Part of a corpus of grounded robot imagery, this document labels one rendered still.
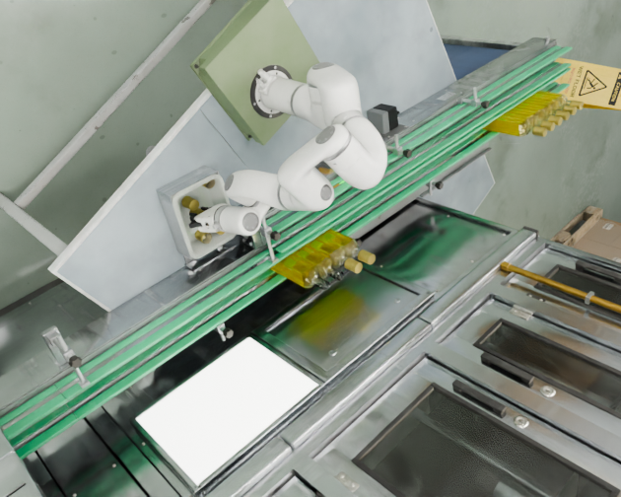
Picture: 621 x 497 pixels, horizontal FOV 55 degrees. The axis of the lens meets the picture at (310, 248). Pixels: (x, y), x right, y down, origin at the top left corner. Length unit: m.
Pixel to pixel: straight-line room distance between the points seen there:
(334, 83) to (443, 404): 0.85
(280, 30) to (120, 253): 0.79
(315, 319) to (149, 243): 0.55
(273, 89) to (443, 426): 1.02
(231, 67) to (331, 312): 0.78
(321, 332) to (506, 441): 0.60
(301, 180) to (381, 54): 1.05
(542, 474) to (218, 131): 1.26
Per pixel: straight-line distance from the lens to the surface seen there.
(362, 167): 1.34
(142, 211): 1.78
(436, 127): 2.30
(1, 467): 1.31
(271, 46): 1.82
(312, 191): 1.35
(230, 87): 1.76
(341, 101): 1.47
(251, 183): 1.49
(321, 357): 1.73
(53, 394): 1.69
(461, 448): 1.55
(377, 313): 1.84
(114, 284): 1.82
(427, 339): 1.77
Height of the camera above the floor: 2.26
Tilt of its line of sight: 42 degrees down
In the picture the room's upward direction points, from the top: 115 degrees clockwise
